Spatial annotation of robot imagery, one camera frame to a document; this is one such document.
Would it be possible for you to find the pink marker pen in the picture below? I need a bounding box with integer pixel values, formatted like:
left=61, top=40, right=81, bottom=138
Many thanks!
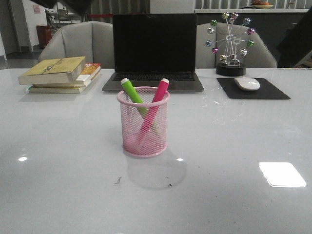
left=137, top=78, right=170, bottom=146

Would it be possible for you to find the green marker pen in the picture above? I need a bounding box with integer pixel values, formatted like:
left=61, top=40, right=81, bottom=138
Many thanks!
left=121, top=78, right=159, bottom=135

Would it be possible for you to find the pink mesh pen holder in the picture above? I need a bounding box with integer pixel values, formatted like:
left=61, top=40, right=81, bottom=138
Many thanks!
left=117, top=86, right=171, bottom=158

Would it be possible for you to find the grey open laptop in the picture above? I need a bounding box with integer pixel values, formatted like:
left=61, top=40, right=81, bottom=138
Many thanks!
left=102, top=13, right=204, bottom=93

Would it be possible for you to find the red-orange middle book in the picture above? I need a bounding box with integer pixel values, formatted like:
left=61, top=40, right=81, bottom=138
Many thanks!
left=34, top=63, right=101, bottom=88

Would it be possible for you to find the white computer mouse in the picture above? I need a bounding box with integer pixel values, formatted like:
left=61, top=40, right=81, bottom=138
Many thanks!
left=234, top=77, right=260, bottom=91

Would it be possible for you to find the grey upholstered chair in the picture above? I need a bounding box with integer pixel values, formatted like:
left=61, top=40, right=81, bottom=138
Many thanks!
left=38, top=21, right=115, bottom=69

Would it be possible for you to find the yellow top book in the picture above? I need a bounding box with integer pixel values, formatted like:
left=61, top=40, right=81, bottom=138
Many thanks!
left=18, top=57, right=86, bottom=85

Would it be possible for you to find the yellow book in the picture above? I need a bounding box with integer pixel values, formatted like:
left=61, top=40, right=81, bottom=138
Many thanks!
left=28, top=74, right=101, bottom=94
left=18, top=57, right=86, bottom=85

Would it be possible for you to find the ferris wheel desk ornament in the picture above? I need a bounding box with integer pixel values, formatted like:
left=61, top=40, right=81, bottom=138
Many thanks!
left=205, top=12, right=255, bottom=77

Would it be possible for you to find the black mouse pad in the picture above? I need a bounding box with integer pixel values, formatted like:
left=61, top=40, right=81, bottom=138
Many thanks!
left=217, top=78, right=291, bottom=100

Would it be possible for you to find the red barrier belt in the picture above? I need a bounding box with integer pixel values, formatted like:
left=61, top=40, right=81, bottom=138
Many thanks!
left=87, top=14, right=113, bottom=19

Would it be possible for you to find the yellow bottom book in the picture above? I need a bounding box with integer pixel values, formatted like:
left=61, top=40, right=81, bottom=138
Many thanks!
left=28, top=74, right=101, bottom=94

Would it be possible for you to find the red trash bin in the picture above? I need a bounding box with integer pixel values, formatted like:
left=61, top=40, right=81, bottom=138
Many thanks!
left=36, top=25, right=52, bottom=49

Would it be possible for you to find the fruit bowl on counter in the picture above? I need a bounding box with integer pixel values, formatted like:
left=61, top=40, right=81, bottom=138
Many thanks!
left=251, top=0, right=273, bottom=9

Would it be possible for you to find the pink wall notice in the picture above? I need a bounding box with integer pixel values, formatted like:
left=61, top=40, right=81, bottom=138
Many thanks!
left=33, top=4, right=40, bottom=14

